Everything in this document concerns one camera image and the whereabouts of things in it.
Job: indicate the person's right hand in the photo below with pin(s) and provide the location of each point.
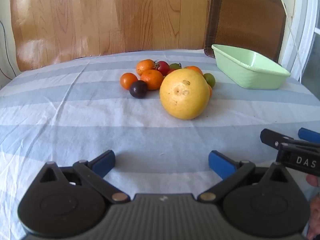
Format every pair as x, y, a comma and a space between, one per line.
315, 212

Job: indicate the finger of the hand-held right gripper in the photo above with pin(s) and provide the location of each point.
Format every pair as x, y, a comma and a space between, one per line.
310, 135
271, 137

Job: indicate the light green plastic basket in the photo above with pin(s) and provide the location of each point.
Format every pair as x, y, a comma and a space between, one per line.
250, 77

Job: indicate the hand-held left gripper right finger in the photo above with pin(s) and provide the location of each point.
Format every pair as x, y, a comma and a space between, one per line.
220, 164

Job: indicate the white ribbed door frame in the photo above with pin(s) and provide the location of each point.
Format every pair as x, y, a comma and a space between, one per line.
307, 17

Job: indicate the dark purple plum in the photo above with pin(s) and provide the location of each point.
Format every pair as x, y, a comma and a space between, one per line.
138, 89

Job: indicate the orange tangerine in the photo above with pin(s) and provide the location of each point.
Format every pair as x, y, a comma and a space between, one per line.
196, 69
152, 79
144, 66
128, 80

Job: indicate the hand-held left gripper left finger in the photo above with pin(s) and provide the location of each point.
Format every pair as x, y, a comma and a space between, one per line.
105, 163

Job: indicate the wood pattern vinyl sheet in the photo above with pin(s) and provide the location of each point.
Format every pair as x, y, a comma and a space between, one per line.
100, 17

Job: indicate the blue white striped blanket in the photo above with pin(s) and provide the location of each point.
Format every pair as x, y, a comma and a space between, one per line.
75, 130

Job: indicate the red tomato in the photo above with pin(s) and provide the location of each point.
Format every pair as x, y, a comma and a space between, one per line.
163, 67

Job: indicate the large yellow grapefruit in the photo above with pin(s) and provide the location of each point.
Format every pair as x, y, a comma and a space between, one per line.
185, 97

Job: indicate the brown woven seat cushion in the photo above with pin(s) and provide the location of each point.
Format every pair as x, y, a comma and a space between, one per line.
250, 17

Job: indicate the green tomato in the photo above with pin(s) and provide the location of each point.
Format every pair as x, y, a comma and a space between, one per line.
210, 79
175, 66

